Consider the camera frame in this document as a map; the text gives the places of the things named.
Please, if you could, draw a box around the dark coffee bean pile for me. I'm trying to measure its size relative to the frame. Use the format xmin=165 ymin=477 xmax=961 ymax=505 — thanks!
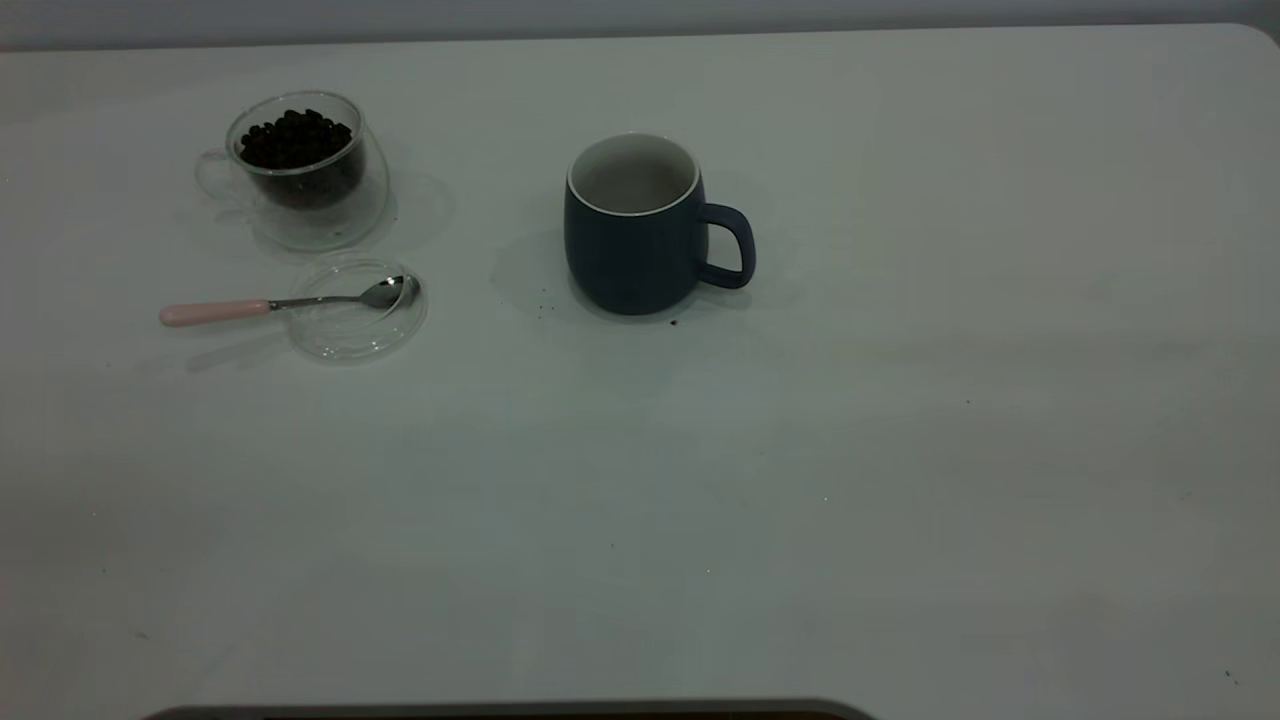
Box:
xmin=240 ymin=108 xmax=366 ymax=211

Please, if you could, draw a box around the clear round glass lid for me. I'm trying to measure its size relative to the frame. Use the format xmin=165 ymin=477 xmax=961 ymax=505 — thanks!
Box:
xmin=288 ymin=255 xmax=429 ymax=363

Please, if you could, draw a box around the pink handled metal spoon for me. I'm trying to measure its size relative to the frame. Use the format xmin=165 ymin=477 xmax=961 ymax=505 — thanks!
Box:
xmin=159 ymin=275 xmax=421 ymax=329

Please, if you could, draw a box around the dark grey ceramic mug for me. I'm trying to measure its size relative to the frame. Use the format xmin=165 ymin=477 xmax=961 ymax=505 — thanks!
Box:
xmin=563 ymin=132 xmax=757 ymax=316

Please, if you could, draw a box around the clear glass handled cup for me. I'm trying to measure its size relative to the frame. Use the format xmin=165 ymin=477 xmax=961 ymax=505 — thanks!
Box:
xmin=195 ymin=90 xmax=391 ymax=253

